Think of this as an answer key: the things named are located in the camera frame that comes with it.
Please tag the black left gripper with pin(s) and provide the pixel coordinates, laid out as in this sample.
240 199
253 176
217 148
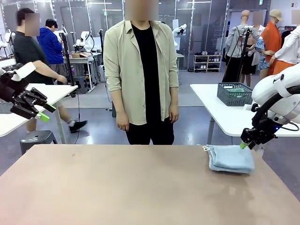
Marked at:
11 91

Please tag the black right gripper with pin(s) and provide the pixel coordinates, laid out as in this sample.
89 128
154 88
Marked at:
255 136

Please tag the light blue towel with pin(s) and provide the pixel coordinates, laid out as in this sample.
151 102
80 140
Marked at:
229 157
212 167

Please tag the person's right forearm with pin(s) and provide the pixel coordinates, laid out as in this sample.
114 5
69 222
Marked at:
117 100

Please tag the small white robot arm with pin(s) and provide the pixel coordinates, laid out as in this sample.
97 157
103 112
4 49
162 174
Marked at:
87 43
180 29
9 36

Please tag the person's left forearm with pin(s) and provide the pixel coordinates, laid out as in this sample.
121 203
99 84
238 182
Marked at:
174 96

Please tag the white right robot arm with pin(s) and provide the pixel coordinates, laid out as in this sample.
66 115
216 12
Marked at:
288 110

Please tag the person's left hand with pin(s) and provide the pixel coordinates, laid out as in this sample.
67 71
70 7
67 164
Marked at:
174 113

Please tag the person's right hand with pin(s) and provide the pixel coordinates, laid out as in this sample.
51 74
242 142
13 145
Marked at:
123 120

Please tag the white rectangular table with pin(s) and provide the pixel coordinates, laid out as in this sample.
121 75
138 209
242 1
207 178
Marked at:
54 91
218 117

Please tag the grey metal round stool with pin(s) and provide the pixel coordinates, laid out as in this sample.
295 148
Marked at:
37 138

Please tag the light grey plastic stool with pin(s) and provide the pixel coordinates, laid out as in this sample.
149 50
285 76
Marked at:
80 84

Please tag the person in dark tee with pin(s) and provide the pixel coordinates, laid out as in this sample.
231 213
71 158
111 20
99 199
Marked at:
28 54

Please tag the person in blue hoodie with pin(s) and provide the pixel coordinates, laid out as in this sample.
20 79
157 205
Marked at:
52 44

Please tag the brown cardboard box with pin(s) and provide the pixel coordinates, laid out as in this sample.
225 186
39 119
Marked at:
80 55

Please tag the white shoe rack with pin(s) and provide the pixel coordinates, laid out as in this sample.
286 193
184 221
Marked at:
208 63

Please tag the mannequin in blue floral clothes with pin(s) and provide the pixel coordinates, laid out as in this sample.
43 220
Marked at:
263 54

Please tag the person in beige shirt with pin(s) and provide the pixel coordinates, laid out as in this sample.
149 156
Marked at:
119 58

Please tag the mannequin in grey shirt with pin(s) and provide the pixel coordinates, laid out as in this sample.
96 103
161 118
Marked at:
234 42

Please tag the mannequin in orange trousers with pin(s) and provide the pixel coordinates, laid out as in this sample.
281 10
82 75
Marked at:
288 47

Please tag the mannequin in orange jacket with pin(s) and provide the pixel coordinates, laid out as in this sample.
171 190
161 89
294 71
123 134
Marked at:
272 37

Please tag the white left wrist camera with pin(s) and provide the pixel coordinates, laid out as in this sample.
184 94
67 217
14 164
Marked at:
24 70

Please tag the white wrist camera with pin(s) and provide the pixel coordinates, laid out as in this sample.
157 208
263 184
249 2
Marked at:
24 70
249 107

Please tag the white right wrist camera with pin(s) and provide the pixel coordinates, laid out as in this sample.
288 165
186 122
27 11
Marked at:
249 107

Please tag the black camera stand pole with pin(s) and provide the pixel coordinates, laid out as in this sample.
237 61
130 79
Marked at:
101 42
69 65

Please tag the grey frame work desk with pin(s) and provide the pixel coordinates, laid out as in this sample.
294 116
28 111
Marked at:
79 60

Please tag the black camera tripod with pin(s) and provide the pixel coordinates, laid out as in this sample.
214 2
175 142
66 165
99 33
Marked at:
244 47

